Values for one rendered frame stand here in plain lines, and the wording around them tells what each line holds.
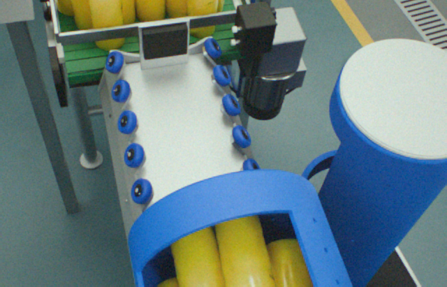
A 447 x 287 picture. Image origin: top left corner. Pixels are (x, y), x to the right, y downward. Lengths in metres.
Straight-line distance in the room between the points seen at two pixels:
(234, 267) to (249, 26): 0.60
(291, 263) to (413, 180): 0.40
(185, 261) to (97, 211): 1.31
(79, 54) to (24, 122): 1.06
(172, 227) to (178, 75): 0.55
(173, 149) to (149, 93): 0.14
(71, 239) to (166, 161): 1.01
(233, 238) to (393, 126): 0.42
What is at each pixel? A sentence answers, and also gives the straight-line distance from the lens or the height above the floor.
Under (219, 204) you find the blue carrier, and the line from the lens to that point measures 0.75.
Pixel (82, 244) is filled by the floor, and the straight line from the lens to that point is 2.08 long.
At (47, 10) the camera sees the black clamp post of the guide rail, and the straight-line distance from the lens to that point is 1.41.
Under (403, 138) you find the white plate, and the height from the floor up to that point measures 1.04.
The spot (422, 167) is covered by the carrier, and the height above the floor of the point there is 1.01.
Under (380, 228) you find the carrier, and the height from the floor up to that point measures 0.75.
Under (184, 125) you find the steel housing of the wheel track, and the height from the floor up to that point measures 0.93.
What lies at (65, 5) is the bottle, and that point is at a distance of 1.39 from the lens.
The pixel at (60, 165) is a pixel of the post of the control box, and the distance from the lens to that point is 1.86.
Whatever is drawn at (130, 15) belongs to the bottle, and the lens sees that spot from 1.35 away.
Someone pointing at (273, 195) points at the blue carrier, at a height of 1.23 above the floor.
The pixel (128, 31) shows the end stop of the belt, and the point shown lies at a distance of 1.28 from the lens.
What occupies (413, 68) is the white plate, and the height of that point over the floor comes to 1.04.
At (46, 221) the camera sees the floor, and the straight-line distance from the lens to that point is 2.14.
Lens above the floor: 1.89
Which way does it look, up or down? 57 degrees down
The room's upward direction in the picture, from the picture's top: 7 degrees clockwise
